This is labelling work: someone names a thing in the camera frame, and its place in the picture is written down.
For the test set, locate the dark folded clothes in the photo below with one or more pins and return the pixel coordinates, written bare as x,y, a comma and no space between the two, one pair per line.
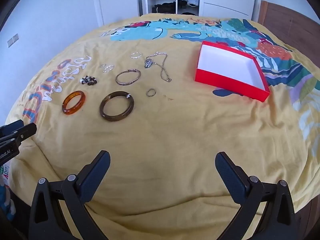
165,7

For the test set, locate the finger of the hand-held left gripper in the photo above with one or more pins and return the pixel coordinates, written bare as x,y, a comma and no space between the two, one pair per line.
26,131
11,128

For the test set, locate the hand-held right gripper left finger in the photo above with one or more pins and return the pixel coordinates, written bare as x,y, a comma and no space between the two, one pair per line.
97,170

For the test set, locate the dark brown bangle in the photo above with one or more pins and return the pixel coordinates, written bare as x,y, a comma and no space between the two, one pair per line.
103,110

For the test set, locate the white wall switch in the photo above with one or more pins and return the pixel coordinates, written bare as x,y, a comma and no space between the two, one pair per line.
13,40

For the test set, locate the white door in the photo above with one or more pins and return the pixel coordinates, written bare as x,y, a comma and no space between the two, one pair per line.
115,2

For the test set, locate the brown wooden headboard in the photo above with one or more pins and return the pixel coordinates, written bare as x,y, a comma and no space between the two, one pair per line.
287,22

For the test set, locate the twisted silver hoop earring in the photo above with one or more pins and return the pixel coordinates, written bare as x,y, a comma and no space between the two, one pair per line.
132,56
104,71

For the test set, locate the blue and white bag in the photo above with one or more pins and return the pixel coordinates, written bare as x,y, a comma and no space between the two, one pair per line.
5,200

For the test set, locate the red cardboard box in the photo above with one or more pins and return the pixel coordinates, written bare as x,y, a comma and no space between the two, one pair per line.
226,78

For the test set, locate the silver metal wristwatch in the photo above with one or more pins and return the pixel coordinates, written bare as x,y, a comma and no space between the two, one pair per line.
148,63

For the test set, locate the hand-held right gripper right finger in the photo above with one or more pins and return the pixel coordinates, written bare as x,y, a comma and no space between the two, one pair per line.
228,172

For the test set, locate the orange amber bangle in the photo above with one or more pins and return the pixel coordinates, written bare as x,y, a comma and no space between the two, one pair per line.
65,105

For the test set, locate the yellow printed blanket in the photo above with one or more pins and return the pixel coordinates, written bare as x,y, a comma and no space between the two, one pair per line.
175,135

